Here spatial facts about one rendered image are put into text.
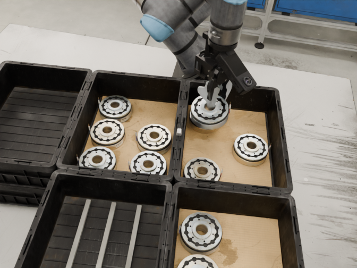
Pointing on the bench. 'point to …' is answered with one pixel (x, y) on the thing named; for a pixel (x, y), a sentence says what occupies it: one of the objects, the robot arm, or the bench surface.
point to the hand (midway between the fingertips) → (218, 103)
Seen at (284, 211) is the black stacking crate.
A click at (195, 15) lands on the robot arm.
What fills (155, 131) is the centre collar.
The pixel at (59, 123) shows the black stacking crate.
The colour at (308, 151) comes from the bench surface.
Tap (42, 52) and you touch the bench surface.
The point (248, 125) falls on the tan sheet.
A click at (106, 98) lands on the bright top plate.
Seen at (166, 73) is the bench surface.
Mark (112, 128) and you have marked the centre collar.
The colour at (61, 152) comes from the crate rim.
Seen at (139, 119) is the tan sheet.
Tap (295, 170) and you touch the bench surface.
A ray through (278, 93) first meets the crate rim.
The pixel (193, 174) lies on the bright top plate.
